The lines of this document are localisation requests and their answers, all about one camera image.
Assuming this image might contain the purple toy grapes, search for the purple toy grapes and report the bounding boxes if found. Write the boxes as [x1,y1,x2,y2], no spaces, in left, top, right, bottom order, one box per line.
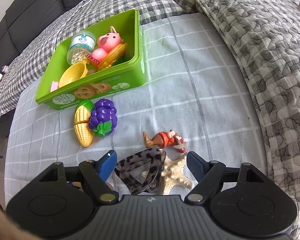
[88,99,118,137]

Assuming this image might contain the yellow toy pot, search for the yellow toy pot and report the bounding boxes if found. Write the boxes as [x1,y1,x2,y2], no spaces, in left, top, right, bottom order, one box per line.
[58,59,89,88]

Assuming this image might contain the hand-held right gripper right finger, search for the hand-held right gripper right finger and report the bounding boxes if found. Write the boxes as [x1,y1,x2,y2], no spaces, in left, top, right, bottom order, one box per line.
[186,151,268,203]

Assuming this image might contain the light grey grid blanket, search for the light grey grid blanket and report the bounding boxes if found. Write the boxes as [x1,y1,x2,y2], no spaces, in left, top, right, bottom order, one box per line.
[5,12,278,205]

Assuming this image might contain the green plastic box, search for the green plastic box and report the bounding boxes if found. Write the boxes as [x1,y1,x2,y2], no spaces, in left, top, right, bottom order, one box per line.
[35,9,147,110]

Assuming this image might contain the clear cotton swab jar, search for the clear cotton swab jar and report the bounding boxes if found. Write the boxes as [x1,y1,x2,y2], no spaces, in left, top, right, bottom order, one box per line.
[67,30,97,65]

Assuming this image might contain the orange toy pumpkin half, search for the orange toy pumpkin half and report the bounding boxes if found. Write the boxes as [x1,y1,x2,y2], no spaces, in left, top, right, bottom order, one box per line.
[97,42,128,71]

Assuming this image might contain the translucent spotted hair clip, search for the translucent spotted hair clip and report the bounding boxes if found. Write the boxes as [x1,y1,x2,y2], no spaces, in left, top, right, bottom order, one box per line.
[114,148,167,195]

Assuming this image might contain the dark grey sofa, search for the dark grey sofa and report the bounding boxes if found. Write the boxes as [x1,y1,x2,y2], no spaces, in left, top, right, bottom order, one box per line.
[0,0,88,75]

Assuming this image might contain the small reindeer figurine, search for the small reindeer figurine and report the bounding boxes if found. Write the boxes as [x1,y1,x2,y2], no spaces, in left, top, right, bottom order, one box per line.
[143,129,187,153]

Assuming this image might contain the pink pig toy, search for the pink pig toy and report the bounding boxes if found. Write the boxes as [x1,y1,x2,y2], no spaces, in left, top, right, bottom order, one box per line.
[86,26,123,67]

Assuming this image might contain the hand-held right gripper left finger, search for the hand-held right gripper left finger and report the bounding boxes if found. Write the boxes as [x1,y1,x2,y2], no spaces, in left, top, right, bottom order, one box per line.
[37,151,118,203]

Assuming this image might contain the person's left forearm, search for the person's left forearm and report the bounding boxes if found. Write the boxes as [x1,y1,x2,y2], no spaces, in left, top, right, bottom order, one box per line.
[0,200,23,240]

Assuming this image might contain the yellow toy corn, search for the yellow toy corn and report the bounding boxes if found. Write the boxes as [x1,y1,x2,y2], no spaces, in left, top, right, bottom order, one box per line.
[74,99,94,147]

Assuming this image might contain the tan starfish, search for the tan starfish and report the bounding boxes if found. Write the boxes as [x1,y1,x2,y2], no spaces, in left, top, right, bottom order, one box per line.
[140,152,195,195]

